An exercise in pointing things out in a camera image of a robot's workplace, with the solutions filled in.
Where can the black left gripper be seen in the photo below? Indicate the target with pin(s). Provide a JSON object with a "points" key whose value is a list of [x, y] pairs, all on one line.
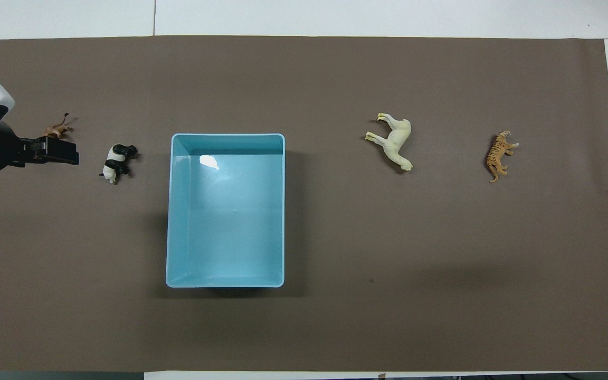
{"points": [[3, 150]]}

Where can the small brown horse toy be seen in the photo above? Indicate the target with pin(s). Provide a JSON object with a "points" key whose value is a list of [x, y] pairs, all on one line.
{"points": [[56, 130]]}

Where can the black white panda toy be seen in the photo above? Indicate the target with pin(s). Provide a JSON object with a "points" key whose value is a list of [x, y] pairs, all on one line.
{"points": [[116, 161]]}

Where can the orange striped tiger toy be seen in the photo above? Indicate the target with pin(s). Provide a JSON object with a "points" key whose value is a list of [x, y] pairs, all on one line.
{"points": [[496, 155]]}

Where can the light blue storage box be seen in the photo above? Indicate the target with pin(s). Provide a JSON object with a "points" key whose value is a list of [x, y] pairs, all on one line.
{"points": [[230, 221]]}

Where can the brown table mat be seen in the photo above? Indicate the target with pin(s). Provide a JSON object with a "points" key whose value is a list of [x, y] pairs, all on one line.
{"points": [[388, 237]]}

